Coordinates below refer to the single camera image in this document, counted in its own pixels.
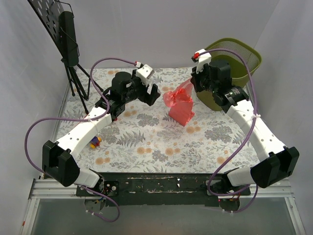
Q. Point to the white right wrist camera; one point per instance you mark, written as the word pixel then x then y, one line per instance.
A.
pixel 201 57

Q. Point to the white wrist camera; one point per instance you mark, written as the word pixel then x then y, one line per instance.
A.
pixel 201 57
pixel 144 73

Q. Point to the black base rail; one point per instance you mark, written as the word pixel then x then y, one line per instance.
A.
pixel 134 189

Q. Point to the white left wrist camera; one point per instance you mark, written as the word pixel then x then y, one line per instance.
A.
pixel 144 73

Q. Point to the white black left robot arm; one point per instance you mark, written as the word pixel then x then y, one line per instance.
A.
pixel 59 157

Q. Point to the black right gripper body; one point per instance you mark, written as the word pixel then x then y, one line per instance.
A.
pixel 197 82

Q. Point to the red torn trash bag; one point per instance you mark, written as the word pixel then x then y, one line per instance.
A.
pixel 180 103

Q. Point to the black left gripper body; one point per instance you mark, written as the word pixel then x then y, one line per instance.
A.
pixel 145 95

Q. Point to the colourful toy figure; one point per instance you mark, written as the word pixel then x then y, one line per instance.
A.
pixel 95 142

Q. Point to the green plastic trash bin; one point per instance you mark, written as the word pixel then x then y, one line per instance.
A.
pixel 238 72

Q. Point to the floral patterned table mat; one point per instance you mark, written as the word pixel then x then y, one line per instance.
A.
pixel 145 139

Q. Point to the black music stand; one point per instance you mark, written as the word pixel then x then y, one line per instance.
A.
pixel 58 19

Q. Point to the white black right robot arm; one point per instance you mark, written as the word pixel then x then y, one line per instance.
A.
pixel 276 160

